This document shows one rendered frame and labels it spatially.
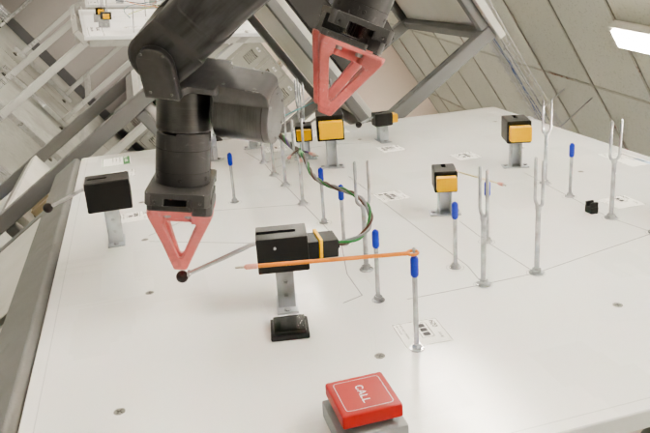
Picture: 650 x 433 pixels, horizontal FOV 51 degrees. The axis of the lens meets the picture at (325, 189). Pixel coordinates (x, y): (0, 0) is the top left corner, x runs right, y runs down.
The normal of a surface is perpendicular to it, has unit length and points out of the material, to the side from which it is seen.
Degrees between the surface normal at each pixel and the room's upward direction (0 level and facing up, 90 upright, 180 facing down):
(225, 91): 131
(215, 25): 117
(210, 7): 122
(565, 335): 55
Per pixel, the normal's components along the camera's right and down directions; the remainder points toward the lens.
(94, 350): -0.07, -0.95
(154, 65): -0.23, 0.69
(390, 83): 0.33, 0.34
